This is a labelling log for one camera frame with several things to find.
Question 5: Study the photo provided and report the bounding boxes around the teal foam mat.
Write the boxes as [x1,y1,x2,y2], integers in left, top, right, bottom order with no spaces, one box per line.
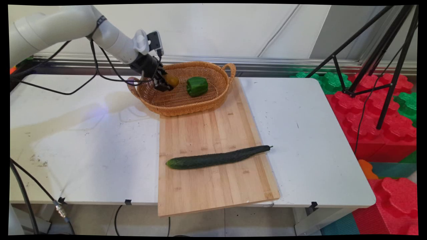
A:
[370,162,417,179]

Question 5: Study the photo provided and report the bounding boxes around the wooden cutting board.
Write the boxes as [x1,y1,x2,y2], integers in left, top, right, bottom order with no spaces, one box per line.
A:
[157,77,281,217]

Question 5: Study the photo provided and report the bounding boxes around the black tripod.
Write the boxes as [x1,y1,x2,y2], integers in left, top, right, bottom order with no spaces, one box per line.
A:
[305,5,418,130]

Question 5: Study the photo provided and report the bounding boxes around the black cable looping from arm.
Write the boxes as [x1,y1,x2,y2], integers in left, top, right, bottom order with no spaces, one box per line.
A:
[10,39,99,96]

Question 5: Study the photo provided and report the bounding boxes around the brown yellow potato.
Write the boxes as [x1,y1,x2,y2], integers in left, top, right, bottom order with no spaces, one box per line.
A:
[163,74,180,88]

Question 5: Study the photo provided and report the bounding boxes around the green foam block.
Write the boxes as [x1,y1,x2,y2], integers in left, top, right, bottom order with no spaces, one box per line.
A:
[393,92,417,128]
[290,71,353,96]

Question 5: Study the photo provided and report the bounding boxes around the large red foam block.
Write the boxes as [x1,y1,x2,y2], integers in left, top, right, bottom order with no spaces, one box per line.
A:
[325,73,417,163]

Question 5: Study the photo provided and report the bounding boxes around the orange foam block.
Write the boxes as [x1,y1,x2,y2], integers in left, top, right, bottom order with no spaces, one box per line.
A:
[358,159,379,180]

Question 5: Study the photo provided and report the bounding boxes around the black cable along gripper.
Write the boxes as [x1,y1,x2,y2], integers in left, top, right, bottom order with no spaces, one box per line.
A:
[89,38,157,84]

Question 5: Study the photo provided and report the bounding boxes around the long dark green cucumber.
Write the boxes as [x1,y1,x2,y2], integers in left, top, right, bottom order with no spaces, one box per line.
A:
[166,145,273,170]

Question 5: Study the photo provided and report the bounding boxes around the green bell pepper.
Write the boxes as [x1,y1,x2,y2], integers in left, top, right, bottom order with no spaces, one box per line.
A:
[186,76,209,98]

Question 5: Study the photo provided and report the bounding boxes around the wrist camera box with mount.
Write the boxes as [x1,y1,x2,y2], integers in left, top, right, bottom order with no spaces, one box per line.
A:
[133,29,164,56]

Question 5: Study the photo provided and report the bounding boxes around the cable with metal connector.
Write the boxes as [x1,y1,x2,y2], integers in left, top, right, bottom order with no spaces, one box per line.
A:
[10,158,76,235]

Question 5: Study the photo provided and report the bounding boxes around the thin black cable under table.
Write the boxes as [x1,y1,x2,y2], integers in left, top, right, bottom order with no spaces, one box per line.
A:
[114,205,124,237]

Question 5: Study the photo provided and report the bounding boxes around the thick black cable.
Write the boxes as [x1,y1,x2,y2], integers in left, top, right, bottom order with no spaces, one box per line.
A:
[10,160,40,234]

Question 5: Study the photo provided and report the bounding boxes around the aluminium rail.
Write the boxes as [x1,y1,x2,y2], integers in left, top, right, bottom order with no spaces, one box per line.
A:
[33,53,417,76]

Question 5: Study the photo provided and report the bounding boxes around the woven wicker basket with handles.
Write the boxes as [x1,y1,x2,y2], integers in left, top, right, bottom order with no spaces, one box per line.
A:
[127,61,237,117]

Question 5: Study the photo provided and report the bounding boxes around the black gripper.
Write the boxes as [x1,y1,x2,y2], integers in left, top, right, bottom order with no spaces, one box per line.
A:
[129,53,174,92]

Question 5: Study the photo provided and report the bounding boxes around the thin black tripod cable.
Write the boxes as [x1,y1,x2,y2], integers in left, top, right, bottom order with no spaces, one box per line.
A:
[354,43,404,155]

